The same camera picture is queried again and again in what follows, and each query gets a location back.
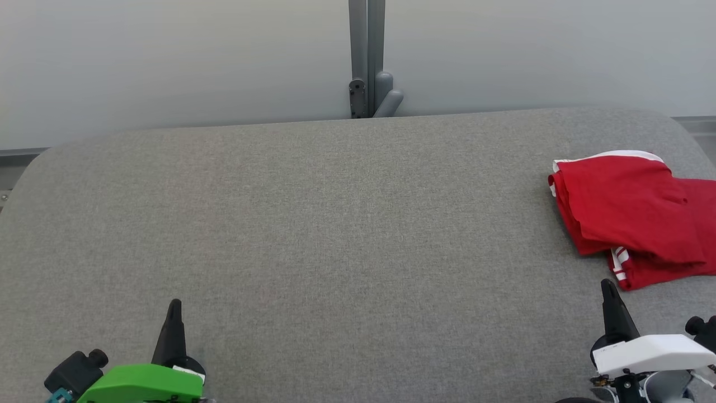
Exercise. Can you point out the dark grey hinge bracket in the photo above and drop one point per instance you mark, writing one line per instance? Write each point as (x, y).
(358, 98)

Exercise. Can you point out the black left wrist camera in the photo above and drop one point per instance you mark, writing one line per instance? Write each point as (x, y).
(72, 372)

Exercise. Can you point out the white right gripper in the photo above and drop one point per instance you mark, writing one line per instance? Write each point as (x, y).
(654, 352)

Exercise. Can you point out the red basketball jersey white sleeves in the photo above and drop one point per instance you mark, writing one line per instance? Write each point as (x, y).
(671, 274)

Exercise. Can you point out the grey vertical metal post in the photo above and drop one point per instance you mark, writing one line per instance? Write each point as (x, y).
(367, 33)

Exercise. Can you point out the grey fabric sofa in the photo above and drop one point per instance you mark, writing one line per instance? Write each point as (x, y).
(335, 235)

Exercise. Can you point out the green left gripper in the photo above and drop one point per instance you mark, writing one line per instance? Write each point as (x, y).
(140, 383)

